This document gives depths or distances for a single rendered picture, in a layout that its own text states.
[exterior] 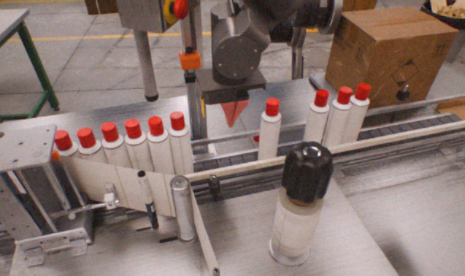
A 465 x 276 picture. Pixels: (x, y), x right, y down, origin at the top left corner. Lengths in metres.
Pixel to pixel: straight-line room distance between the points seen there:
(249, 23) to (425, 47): 0.94
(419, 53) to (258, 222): 0.79
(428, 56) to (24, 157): 1.19
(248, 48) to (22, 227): 0.58
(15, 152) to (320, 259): 0.65
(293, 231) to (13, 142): 0.55
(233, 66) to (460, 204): 0.84
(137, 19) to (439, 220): 0.88
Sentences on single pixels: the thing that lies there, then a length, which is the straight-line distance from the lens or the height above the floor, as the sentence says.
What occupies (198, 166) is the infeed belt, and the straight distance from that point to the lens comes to 0.92.
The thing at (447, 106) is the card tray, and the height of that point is 0.84.
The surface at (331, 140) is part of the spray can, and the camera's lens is 0.97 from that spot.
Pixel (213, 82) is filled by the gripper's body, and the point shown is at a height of 1.28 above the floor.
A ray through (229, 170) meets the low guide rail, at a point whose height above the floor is 0.91.
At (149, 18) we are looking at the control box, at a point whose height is 1.31.
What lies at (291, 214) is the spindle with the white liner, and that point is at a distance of 0.61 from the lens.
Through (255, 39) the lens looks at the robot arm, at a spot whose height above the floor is 1.38.
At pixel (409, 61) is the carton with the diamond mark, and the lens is 1.26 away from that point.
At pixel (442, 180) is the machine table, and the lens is 1.13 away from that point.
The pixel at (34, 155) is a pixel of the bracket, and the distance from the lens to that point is 0.66.
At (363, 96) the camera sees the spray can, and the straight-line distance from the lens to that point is 0.93.
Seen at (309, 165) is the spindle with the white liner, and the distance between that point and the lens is 0.53.
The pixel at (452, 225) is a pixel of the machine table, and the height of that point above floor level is 0.83.
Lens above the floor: 1.54
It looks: 42 degrees down
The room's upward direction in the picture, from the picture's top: straight up
